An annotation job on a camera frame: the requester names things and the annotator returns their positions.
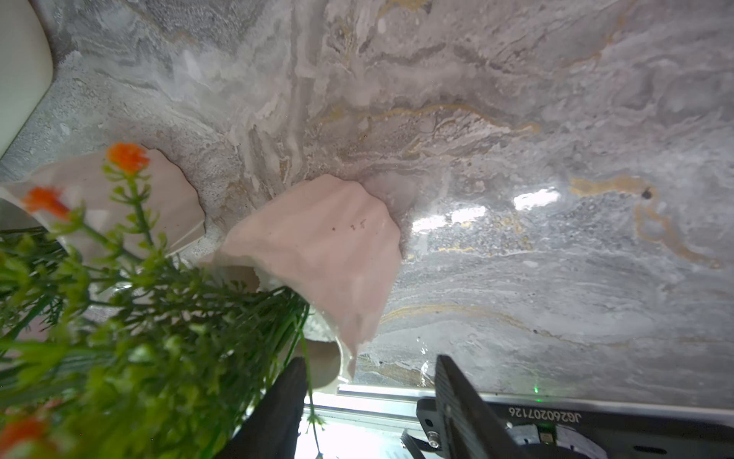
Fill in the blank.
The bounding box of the cream plastic storage box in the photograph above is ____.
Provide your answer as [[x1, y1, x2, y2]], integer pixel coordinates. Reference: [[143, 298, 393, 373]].
[[1, 0, 54, 152]]

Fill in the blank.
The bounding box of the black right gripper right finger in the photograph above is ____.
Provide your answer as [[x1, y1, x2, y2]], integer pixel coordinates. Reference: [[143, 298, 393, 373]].
[[435, 355, 529, 459]]

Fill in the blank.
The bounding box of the red flower front pot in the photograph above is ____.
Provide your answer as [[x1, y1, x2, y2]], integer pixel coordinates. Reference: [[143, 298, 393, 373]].
[[1, 149, 205, 254]]

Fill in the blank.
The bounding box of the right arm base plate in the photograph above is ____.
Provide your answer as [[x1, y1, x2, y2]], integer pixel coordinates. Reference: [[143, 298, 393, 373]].
[[479, 393, 733, 458]]

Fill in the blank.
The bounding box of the aluminium front rail frame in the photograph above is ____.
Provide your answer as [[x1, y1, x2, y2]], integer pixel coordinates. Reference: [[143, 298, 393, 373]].
[[291, 382, 734, 459]]

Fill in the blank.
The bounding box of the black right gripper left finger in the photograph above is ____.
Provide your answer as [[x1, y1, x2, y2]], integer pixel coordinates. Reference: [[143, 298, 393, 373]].
[[215, 358, 308, 459]]

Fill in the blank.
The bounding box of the orange flower pot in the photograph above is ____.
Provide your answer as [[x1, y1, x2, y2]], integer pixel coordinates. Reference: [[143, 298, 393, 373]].
[[0, 173, 403, 459]]

